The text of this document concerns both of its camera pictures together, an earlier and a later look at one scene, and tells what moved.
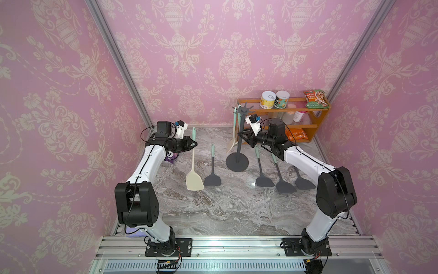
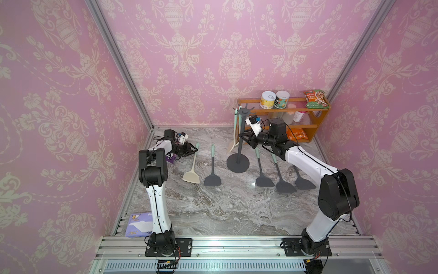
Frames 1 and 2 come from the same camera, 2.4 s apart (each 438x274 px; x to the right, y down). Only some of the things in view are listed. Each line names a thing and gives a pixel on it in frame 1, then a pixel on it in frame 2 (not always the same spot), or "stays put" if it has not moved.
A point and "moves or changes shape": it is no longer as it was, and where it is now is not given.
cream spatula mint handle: (194, 181) moves or changes shape
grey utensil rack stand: (238, 162) stays put
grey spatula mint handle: (303, 184) stays put
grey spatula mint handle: (262, 181) stays put
